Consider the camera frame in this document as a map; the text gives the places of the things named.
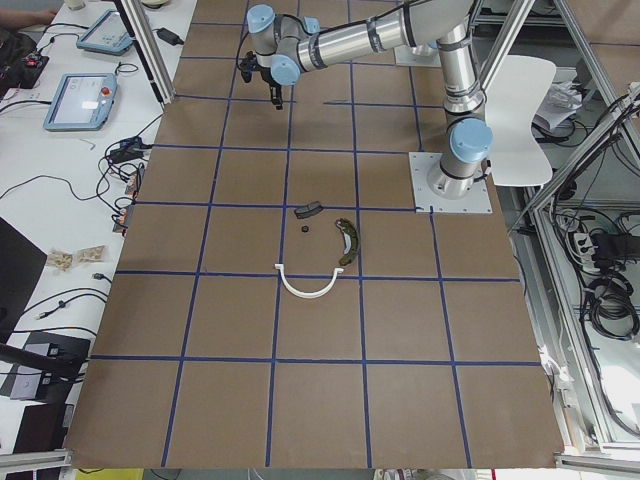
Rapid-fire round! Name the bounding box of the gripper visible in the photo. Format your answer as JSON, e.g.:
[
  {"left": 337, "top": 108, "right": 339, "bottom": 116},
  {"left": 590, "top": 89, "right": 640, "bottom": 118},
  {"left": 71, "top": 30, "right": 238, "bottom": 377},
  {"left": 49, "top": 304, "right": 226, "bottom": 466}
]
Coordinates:
[{"left": 256, "top": 55, "right": 283, "bottom": 110}]

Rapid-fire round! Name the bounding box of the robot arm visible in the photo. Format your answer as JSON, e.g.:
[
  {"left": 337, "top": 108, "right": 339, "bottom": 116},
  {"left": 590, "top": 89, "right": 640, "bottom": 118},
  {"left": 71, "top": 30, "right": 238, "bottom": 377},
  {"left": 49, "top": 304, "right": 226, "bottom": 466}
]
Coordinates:
[{"left": 237, "top": 1, "right": 493, "bottom": 200}]

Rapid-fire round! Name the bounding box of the black power adapter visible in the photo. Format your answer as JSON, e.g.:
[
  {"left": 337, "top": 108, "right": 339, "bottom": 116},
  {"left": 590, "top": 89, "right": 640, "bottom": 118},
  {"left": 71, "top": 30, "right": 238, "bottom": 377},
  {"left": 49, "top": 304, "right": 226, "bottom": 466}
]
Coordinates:
[{"left": 156, "top": 27, "right": 184, "bottom": 46}]

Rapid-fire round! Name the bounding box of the dark grey brake pad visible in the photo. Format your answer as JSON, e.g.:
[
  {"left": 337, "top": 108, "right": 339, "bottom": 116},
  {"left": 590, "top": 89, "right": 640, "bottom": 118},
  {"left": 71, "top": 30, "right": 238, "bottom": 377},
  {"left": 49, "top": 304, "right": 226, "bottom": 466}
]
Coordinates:
[{"left": 294, "top": 201, "right": 324, "bottom": 220}]

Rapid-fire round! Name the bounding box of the olive green brake shoe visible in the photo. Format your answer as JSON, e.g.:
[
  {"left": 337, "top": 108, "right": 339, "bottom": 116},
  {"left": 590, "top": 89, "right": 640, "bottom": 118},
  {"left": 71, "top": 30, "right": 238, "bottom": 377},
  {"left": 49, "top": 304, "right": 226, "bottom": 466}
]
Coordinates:
[{"left": 335, "top": 218, "right": 361, "bottom": 267}]

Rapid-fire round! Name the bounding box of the far blue teach pendant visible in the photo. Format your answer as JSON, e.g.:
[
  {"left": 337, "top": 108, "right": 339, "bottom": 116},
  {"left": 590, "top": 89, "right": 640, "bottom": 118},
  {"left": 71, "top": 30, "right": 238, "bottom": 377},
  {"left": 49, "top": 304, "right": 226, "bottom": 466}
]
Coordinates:
[{"left": 76, "top": 9, "right": 133, "bottom": 56}]

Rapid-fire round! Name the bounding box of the blue teach pendant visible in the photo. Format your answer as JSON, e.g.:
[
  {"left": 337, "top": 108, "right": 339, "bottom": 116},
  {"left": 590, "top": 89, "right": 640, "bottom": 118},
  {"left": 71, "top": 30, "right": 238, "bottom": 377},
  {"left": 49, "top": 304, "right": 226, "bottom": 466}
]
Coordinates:
[
  {"left": 43, "top": 73, "right": 118, "bottom": 132},
  {"left": 76, "top": 9, "right": 133, "bottom": 56}
]

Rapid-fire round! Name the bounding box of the near blue teach pendant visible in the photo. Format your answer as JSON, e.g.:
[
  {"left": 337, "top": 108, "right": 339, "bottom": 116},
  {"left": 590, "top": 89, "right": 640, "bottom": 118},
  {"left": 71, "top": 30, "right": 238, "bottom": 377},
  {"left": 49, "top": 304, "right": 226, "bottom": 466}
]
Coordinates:
[{"left": 43, "top": 73, "right": 118, "bottom": 132}]

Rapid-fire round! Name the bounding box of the white plastic chair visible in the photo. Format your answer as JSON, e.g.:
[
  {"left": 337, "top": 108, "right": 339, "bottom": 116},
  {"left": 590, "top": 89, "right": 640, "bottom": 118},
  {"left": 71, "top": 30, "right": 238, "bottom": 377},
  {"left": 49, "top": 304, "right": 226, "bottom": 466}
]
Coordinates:
[{"left": 485, "top": 55, "right": 556, "bottom": 187}]

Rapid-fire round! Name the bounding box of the bag of wooden pieces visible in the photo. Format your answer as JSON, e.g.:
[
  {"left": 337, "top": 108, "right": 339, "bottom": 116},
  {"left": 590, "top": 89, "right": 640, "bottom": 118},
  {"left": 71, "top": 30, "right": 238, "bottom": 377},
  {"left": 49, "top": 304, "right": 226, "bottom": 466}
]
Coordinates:
[{"left": 46, "top": 249, "right": 74, "bottom": 272}]

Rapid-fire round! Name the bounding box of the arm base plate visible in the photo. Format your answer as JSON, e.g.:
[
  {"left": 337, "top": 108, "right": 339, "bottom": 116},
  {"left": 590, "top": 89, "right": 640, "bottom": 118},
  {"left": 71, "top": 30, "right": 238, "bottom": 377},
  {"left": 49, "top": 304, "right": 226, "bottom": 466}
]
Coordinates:
[
  {"left": 394, "top": 44, "right": 441, "bottom": 68},
  {"left": 408, "top": 152, "right": 493, "bottom": 215}
]

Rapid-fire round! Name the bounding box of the aluminium frame post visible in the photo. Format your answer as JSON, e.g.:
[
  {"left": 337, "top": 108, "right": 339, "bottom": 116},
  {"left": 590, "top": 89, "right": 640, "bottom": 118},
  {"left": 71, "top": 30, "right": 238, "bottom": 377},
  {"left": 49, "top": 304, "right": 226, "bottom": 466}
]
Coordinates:
[{"left": 114, "top": 0, "right": 175, "bottom": 105}]

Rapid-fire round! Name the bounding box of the white curved plastic bracket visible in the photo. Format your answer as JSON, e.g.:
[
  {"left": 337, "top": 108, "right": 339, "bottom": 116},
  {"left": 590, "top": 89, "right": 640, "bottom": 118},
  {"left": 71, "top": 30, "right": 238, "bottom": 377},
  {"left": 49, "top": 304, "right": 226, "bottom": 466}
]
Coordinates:
[{"left": 273, "top": 263, "right": 344, "bottom": 300}]

